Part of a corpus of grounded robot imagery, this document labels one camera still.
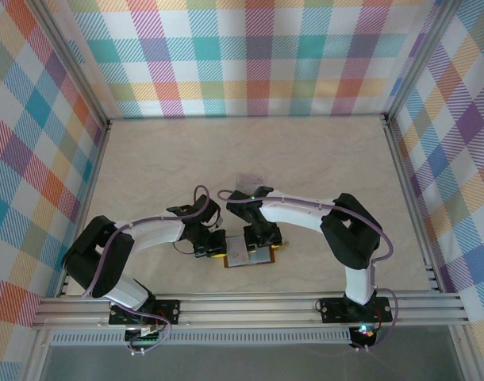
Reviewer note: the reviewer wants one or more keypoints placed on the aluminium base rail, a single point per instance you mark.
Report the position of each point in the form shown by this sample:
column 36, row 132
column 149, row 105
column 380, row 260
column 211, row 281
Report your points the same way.
column 246, row 311

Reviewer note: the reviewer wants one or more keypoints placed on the grey-green card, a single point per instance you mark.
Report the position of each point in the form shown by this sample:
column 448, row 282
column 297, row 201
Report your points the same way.
column 262, row 258

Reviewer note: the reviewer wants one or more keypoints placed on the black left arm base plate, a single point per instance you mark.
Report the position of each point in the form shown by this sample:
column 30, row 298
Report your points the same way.
column 168, row 311

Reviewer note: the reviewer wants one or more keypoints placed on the aluminium frame post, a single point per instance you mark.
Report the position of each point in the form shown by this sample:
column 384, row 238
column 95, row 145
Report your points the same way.
column 73, row 65
column 420, row 59

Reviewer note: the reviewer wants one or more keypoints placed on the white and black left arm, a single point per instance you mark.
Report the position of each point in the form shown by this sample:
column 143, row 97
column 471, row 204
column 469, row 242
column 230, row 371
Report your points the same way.
column 154, row 236

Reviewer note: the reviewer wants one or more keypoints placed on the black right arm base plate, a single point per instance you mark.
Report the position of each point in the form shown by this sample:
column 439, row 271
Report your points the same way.
column 331, row 309

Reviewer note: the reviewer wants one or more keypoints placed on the brown leather card holder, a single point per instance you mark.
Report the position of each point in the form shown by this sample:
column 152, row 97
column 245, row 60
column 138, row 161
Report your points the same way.
column 273, row 256

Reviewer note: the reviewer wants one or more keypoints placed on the translucent card with dark stripe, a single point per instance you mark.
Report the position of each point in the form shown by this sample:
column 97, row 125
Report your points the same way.
column 246, row 182

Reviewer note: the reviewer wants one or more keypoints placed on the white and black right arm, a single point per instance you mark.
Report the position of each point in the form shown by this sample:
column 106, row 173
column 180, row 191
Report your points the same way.
column 293, row 214

